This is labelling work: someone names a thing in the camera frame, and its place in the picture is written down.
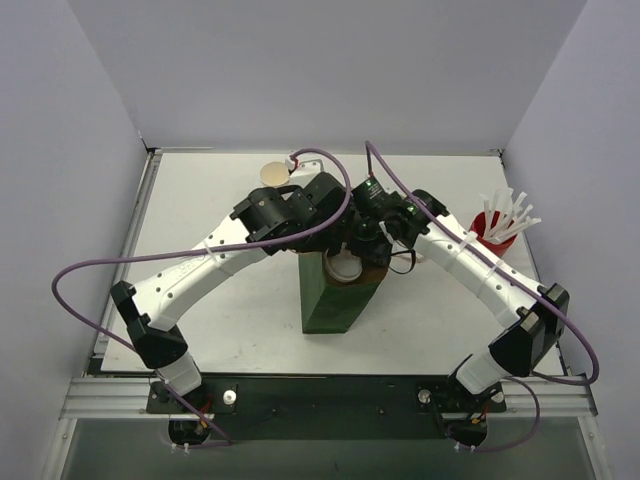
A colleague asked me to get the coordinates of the white plastic cup lid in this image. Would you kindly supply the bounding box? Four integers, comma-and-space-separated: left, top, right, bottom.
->
322, 249, 364, 284

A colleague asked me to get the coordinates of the white paper coffee cup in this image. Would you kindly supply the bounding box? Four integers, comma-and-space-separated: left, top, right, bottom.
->
322, 249, 364, 284

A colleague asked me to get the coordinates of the brown green paper bag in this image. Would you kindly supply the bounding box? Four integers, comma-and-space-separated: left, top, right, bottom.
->
298, 249, 415, 335

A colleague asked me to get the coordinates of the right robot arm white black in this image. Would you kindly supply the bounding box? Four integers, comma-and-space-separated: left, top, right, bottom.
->
352, 177, 569, 395

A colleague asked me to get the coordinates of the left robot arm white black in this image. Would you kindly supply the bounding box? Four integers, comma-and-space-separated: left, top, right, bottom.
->
110, 172, 350, 412

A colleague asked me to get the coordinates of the red straw holder cup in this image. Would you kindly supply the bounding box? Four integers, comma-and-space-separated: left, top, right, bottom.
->
470, 212, 517, 258

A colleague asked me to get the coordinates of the white wrapped straws bundle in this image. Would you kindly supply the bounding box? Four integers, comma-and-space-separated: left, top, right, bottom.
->
480, 188, 542, 238

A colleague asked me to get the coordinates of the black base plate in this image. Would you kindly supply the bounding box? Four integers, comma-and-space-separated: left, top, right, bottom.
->
145, 372, 506, 442

